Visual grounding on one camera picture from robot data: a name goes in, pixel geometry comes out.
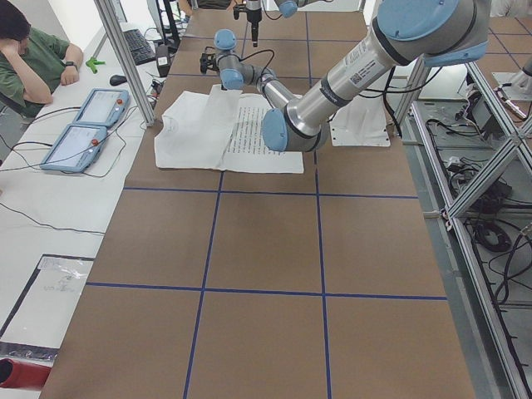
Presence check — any upper blue teach pendant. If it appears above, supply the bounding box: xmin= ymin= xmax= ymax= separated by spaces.
xmin=73 ymin=88 xmax=130 ymax=128

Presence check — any seated person green shirt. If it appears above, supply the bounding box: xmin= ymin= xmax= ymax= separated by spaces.
xmin=1 ymin=1 xmax=83 ymax=119

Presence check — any black keyboard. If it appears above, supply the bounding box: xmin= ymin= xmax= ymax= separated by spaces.
xmin=122 ymin=29 xmax=155 ymax=66

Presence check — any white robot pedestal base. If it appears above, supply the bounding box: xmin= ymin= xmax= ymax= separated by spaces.
xmin=330 ymin=57 xmax=429 ymax=148

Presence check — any aluminium frame post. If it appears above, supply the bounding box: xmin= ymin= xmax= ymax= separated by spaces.
xmin=94 ymin=0 xmax=155 ymax=127

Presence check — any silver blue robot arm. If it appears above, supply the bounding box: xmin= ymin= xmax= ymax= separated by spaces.
xmin=232 ymin=0 xmax=366 ymax=47
xmin=200 ymin=0 xmax=491 ymax=152

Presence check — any aluminium frame rail structure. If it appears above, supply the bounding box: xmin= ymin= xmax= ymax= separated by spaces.
xmin=393 ymin=53 xmax=531 ymax=398

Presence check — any clear plastic document sleeve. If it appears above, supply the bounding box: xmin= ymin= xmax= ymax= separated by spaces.
xmin=1 ymin=254 xmax=94 ymax=363

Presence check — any lower blue teach pendant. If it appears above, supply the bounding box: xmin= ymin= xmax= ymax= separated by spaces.
xmin=39 ymin=124 xmax=108 ymax=173

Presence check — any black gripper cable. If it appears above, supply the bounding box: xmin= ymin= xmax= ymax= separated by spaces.
xmin=240 ymin=48 xmax=441 ymax=138

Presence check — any green plastic tool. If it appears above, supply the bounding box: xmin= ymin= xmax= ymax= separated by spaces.
xmin=86 ymin=57 xmax=106 ymax=74

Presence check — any white long-sleeve printed shirt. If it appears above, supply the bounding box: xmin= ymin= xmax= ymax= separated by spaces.
xmin=155 ymin=84 xmax=304 ymax=174

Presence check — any black computer mouse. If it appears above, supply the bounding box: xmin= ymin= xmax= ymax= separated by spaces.
xmin=109 ymin=75 xmax=127 ymax=86

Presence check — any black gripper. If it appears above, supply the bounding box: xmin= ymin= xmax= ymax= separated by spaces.
xmin=199 ymin=47 xmax=219 ymax=74
xmin=233 ymin=2 xmax=262 ymax=47

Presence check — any blue teach pendant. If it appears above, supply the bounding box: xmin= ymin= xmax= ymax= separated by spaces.
xmin=39 ymin=124 xmax=108 ymax=173
xmin=73 ymin=88 xmax=130 ymax=128

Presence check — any red cylinder object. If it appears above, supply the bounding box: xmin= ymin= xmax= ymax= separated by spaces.
xmin=1 ymin=358 xmax=52 ymax=391

